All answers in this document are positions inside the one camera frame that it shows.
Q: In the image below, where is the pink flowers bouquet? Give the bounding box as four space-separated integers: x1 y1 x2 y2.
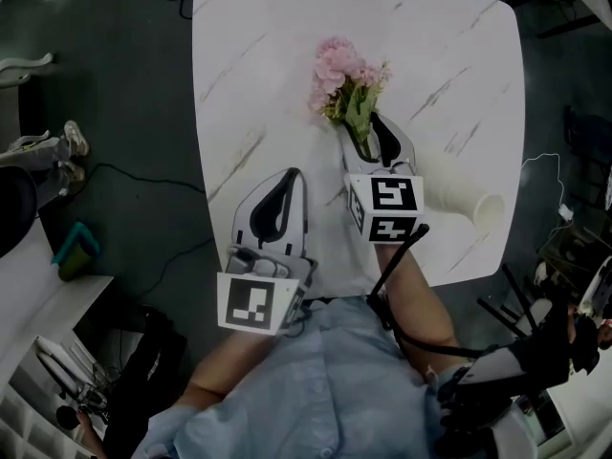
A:
307 35 394 160

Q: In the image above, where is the person's right forearm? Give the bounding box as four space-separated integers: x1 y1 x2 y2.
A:
377 236 461 373

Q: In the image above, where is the white chair leg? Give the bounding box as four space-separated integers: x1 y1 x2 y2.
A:
0 52 55 89

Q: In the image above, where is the white cable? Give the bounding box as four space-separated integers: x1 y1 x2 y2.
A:
519 152 576 224

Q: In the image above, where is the black floor cable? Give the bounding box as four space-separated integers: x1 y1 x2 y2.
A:
86 162 216 305

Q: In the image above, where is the white vase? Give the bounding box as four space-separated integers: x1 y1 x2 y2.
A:
414 146 507 232

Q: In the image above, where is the teal green holder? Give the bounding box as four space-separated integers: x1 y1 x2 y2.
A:
51 221 101 282

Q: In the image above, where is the person's left forearm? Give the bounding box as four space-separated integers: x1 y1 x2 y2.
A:
175 326 288 411

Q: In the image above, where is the white side desk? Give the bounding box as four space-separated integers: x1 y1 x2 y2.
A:
0 217 115 391

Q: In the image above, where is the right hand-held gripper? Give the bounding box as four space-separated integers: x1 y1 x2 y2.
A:
336 111 426 245

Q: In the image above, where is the light blue shirt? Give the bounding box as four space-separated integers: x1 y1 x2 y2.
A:
127 295 463 459

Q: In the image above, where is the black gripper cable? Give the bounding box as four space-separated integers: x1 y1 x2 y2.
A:
366 222 485 359

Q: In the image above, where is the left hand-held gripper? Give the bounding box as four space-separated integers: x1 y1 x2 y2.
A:
216 167 319 338

